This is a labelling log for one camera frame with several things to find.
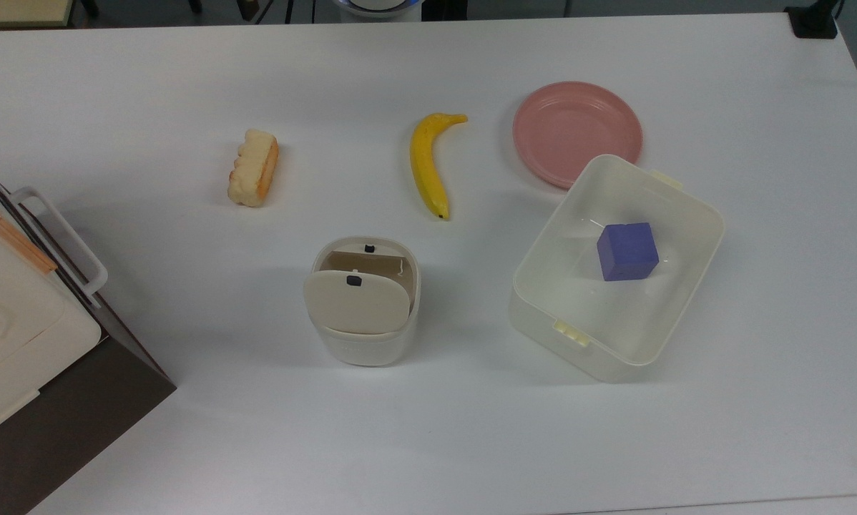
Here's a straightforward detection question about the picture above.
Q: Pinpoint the translucent white storage box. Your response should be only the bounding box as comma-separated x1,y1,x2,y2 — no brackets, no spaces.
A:
509,154,725,384

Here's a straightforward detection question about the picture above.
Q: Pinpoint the small white trash can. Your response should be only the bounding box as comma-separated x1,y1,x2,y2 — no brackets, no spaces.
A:
303,237,422,368

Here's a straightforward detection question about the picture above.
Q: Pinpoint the white oven door handle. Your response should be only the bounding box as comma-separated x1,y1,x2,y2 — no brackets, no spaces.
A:
10,186,109,298

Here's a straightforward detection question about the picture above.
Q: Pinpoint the yellow banana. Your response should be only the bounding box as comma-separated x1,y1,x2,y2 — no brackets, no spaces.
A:
410,112,469,221

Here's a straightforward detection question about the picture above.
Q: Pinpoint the yellow side table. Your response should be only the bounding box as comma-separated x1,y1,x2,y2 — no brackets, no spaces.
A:
0,0,76,30

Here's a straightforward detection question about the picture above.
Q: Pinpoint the pink plate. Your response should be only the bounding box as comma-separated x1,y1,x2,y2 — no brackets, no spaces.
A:
512,81,644,190

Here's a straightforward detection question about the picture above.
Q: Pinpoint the purple cube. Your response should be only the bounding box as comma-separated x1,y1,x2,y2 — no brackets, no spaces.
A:
597,222,660,283

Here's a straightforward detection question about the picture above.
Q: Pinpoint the cream sponge cake slice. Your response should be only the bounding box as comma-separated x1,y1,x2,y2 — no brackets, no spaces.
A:
227,129,280,209

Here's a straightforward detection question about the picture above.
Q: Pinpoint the black table clamp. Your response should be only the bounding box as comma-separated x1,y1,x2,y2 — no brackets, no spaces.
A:
785,0,846,39

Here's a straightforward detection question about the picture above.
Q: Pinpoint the cream trash can lid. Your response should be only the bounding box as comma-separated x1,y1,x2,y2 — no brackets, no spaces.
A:
303,270,412,335

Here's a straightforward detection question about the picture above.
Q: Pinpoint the white toaster oven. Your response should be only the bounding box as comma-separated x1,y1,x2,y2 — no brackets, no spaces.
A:
0,155,178,515

